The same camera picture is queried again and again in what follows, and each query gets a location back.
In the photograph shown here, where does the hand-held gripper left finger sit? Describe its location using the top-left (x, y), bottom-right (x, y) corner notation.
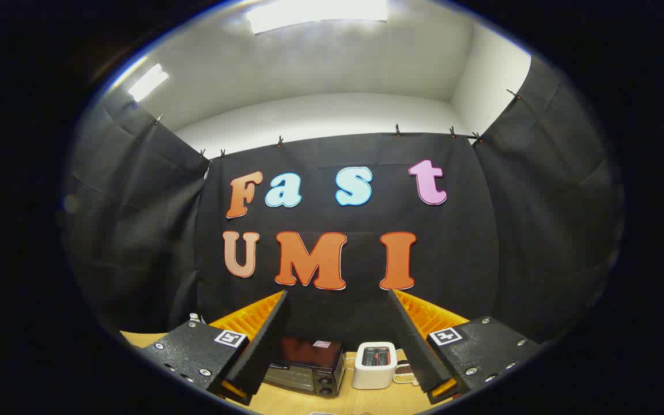
top-left (139, 290), bottom-right (289, 406)

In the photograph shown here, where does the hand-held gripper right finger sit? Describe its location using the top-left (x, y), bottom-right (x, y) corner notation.
top-left (388, 288), bottom-right (543, 404)

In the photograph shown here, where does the black toaster oven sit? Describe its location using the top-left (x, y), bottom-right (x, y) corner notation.
top-left (263, 337), bottom-right (347, 398)

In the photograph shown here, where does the white toaster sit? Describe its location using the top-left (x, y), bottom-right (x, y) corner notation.
top-left (352, 342), bottom-right (398, 390)

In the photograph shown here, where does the white divided bean dish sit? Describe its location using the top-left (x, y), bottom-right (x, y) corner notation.
top-left (393, 360), bottom-right (419, 386)

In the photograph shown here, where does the black backdrop cloth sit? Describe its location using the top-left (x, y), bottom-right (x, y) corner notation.
top-left (58, 55), bottom-right (624, 352)

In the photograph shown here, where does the small ceiling light panel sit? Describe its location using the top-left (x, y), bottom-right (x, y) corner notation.
top-left (127, 63), bottom-right (169, 103)

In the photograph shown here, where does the large ceiling light panel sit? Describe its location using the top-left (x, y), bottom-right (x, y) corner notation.
top-left (246, 0), bottom-right (389, 35)

